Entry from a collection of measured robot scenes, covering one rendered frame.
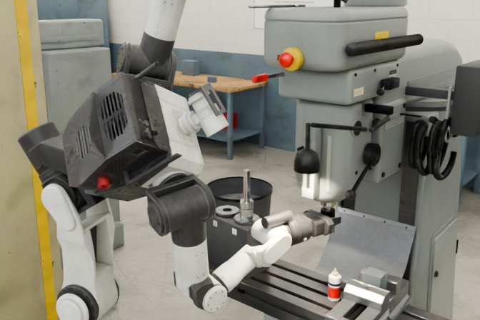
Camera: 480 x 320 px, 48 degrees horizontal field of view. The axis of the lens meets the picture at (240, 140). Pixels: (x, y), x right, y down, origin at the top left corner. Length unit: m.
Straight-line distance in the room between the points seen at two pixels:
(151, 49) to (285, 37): 0.36
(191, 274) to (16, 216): 1.72
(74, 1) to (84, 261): 7.20
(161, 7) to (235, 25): 5.81
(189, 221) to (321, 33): 0.58
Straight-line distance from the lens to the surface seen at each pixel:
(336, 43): 1.41
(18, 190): 2.99
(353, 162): 1.63
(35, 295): 3.25
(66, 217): 1.61
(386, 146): 1.77
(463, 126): 1.73
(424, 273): 2.17
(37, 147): 1.63
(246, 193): 1.89
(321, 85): 1.53
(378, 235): 2.11
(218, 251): 2.02
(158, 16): 1.49
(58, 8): 9.03
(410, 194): 2.03
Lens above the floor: 1.92
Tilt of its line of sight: 15 degrees down
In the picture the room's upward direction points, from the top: straight up
